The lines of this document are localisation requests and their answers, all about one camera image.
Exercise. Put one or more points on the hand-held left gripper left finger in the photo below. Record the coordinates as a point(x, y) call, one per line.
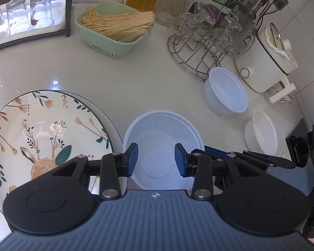
point(132, 159)

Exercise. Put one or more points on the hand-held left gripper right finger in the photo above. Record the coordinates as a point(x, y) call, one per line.
point(180, 159)

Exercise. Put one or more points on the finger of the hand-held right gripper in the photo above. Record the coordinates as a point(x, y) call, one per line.
point(219, 184)
point(264, 160)

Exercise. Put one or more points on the translucent plastic bowl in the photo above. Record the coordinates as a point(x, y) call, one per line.
point(162, 141)
point(225, 94)

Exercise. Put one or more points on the pink flower ceramic plate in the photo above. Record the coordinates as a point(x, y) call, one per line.
point(116, 130)

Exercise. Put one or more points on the deer pattern ceramic plate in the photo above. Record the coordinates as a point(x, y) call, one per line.
point(41, 136)

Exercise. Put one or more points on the white plastic bowl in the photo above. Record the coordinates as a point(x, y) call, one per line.
point(261, 133)

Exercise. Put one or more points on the black stove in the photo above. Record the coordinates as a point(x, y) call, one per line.
point(301, 128)

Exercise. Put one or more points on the white ceramic mug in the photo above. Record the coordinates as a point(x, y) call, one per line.
point(287, 98)

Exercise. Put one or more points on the white electric pot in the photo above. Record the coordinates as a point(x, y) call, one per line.
point(261, 65)

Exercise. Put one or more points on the green plastic basket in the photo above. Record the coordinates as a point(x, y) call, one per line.
point(107, 47)

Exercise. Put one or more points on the glass pot lid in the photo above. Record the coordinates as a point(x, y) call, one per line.
point(276, 35)

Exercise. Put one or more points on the crystal glass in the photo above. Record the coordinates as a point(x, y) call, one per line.
point(187, 22)
point(209, 14)
point(220, 36)

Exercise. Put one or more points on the dried noodles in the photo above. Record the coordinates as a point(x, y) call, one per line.
point(120, 26)

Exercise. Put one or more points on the glass mug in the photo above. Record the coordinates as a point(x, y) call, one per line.
point(240, 28)

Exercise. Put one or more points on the tall glass jug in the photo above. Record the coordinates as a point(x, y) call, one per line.
point(172, 2)

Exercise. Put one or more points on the white drip tray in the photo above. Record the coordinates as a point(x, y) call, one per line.
point(60, 18)

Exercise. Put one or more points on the black dish rack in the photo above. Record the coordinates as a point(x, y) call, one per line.
point(68, 13)

